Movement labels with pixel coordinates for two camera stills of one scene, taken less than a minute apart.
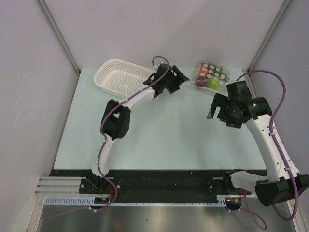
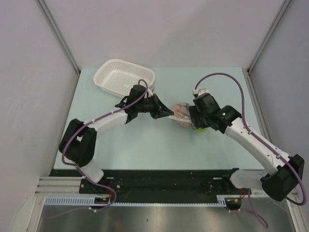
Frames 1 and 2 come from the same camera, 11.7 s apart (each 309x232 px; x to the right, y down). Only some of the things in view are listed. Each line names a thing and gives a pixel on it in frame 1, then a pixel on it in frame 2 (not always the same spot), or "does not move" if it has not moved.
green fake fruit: [213, 82] -> [200, 130]
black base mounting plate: [154, 182] does not move
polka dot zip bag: [212, 77] -> [181, 113]
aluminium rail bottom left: [58, 185] does not move
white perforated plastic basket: [120, 77] does not move
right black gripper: [221, 101] -> [196, 122]
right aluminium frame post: [280, 12] does not move
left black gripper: [178, 79] -> [160, 110]
